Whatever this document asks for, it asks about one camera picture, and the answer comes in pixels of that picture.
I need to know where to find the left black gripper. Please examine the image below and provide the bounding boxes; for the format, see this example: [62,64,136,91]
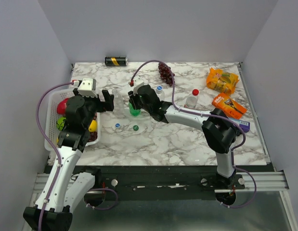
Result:
[73,88,114,128]

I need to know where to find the green plastic bottle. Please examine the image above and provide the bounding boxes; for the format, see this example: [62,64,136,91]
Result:
[129,103,141,116]

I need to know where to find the clear bottle blue cap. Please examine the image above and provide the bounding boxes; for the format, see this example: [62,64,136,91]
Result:
[156,90,165,101]

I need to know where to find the green bottle cap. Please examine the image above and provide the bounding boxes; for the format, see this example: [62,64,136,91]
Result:
[133,125,139,131]

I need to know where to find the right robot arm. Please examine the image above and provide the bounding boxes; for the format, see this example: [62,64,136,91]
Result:
[128,85,243,189]

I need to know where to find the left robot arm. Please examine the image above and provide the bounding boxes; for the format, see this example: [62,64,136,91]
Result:
[23,88,114,231]

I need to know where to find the clear bottle red cap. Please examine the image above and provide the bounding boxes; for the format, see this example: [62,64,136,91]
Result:
[184,89,199,109]

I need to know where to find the yellow lemon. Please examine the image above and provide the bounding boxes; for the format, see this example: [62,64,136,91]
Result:
[88,120,98,133]

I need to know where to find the black gold battery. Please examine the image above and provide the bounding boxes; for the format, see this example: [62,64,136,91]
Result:
[104,57,128,66]

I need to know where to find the basket grapes lower bunch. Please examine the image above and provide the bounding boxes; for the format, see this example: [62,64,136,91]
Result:
[88,131,98,142]

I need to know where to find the dark grapes on table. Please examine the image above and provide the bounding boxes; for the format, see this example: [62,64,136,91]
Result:
[158,63,175,87]

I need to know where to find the red dragon fruit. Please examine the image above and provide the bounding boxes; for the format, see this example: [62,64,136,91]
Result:
[56,98,68,116]

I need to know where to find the green watermelon toy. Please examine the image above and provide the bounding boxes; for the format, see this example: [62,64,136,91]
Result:
[56,116,66,131]

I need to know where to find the white plastic basket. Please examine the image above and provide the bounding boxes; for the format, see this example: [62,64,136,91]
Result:
[44,88,101,151]

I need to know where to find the orange snack bag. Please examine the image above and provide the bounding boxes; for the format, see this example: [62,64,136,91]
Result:
[206,68,239,96]

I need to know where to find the orange razor package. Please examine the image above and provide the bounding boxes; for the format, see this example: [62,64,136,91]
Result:
[212,93,247,119]

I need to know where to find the purple small box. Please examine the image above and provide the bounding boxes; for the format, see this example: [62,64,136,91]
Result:
[230,118,250,133]

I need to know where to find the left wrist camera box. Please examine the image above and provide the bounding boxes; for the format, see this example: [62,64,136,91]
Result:
[73,77,97,98]

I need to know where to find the black mounting rail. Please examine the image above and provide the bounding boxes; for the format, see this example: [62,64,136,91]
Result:
[72,165,272,201]

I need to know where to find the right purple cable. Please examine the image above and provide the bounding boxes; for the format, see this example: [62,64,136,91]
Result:
[130,60,258,209]

